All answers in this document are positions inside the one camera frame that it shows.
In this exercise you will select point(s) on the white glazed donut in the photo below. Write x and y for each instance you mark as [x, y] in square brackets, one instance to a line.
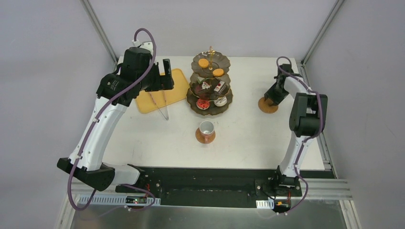
[220, 102]

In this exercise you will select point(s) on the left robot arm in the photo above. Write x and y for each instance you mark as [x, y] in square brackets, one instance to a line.
[85, 162]

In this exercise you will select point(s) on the yellow serving tray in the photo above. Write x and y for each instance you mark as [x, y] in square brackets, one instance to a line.
[145, 104]

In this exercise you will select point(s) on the right aluminium frame post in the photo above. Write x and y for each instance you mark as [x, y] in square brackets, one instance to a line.
[323, 29]

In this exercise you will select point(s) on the three tier dark cake stand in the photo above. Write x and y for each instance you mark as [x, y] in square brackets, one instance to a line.
[209, 90]

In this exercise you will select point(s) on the green layered cake piece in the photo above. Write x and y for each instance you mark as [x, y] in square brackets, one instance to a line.
[200, 80]

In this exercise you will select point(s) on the left aluminium frame post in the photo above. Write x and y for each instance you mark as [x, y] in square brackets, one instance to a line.
[91, 13]

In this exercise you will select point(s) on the black mounting base plate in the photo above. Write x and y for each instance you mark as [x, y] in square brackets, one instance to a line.
[210, 187]

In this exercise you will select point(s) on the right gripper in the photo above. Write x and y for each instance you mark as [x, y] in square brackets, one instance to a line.
[273, 94]

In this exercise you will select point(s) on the orange macaron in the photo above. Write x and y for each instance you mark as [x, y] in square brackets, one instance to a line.
[203, 63]
[218, 72]

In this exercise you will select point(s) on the aluminium frame post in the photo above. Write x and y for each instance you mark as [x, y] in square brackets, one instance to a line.
[323, 29]
[91, 13]

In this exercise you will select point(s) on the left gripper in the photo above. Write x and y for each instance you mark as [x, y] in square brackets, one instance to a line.
[163, 78]

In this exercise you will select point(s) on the woven round coaster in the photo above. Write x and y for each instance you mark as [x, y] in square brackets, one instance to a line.
[267, 106]
[204, 138]

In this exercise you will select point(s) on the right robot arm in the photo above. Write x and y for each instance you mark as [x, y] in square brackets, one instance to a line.
[306, 120]

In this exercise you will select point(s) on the red strawberry tart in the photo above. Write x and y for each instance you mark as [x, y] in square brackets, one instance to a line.
[202, 104]

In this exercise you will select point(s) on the pink handled metal tongs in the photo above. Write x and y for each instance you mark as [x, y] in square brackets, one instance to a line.
[162, 109]

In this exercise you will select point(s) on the orange ceramic cup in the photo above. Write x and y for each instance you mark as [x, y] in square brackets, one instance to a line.
[206, 127]

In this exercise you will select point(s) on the chocolate cake slice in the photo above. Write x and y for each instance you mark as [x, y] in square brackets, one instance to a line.
[205, 86]

